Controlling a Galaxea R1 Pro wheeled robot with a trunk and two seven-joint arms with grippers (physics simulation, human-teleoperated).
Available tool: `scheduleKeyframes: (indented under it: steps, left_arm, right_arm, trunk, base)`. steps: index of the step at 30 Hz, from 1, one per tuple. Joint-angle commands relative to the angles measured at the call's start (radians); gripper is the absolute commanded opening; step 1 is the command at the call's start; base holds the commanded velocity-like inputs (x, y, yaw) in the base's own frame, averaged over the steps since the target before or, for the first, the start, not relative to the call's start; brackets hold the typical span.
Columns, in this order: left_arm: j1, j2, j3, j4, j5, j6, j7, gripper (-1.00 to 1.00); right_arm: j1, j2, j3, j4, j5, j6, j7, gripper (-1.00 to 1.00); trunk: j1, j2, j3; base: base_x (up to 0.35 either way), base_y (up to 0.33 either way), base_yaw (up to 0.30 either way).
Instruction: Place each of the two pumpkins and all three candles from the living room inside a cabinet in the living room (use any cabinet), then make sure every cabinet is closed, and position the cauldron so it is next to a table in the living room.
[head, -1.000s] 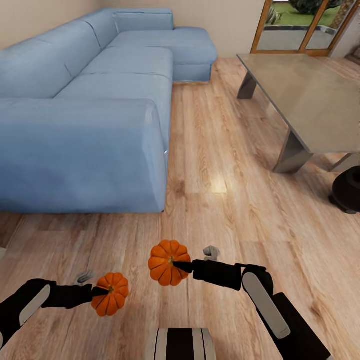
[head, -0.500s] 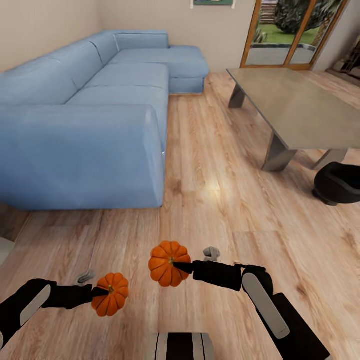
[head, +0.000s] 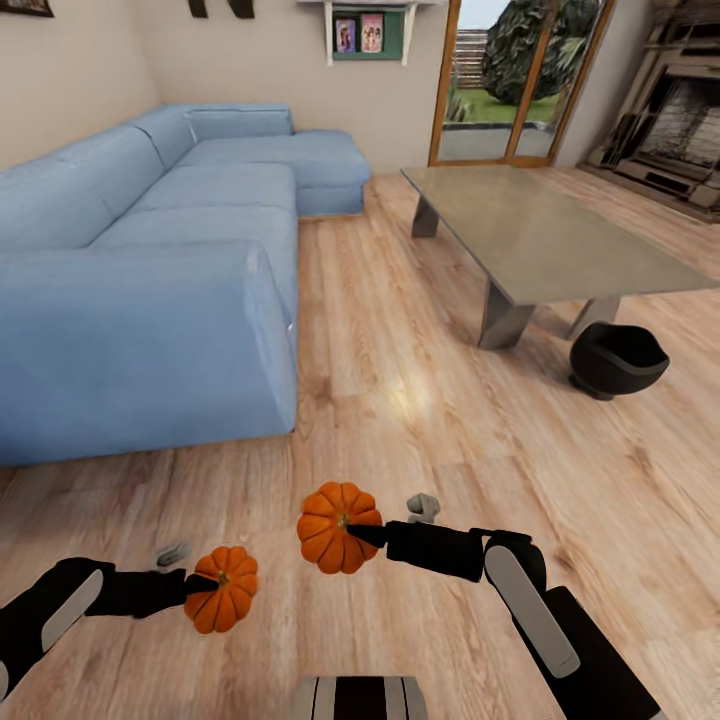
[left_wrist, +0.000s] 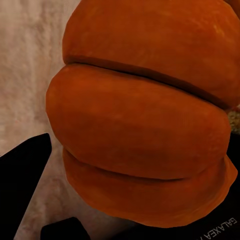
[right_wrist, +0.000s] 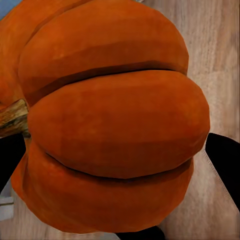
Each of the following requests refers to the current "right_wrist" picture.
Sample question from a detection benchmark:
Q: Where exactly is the pumpkin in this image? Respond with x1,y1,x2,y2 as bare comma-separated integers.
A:
0,0,211,234

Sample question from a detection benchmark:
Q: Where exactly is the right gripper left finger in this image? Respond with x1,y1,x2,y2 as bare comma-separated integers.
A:
0,133,26,193

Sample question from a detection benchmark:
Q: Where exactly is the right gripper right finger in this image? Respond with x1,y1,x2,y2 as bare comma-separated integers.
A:
205,133,240,211

